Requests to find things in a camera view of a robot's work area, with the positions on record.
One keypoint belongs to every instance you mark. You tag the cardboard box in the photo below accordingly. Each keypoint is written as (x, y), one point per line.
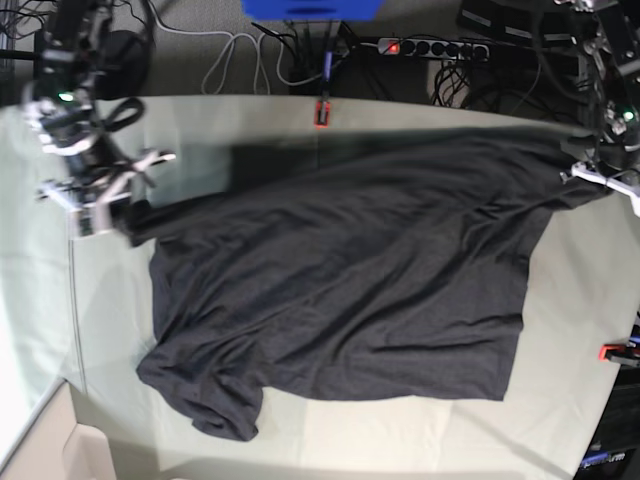
(54, 445)

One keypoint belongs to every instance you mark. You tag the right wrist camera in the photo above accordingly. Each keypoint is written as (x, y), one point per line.
(86, 220)

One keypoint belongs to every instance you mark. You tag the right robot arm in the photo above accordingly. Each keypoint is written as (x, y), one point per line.
(61, 107)

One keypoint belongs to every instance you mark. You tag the right red black clamp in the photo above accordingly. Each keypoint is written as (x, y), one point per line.
(622, 354)

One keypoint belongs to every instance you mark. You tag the black equipment box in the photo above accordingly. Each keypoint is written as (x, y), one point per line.
(613, 452)

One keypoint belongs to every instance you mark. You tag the black round bag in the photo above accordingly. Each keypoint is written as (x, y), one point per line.
(128, 58)

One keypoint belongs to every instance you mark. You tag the black t-shirt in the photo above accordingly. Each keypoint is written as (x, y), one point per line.
(401, 273)

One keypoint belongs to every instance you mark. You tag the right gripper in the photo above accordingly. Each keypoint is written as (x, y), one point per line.
(98, 171)

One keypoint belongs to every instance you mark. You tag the red black clamp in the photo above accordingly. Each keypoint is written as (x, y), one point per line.
(322, 114)
(622, 354)

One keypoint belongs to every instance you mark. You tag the blue box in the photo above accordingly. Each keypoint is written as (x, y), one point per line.
(359, 10)

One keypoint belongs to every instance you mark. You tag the black power strip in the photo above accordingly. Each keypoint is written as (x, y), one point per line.
(433, 49)

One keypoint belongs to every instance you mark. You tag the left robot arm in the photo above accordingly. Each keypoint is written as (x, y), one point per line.
(606, 34)

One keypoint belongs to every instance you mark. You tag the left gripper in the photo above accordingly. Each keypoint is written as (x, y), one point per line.
(614, 166)

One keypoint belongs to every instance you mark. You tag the middle red black clamp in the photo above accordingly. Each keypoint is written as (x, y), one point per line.
(322, 114)

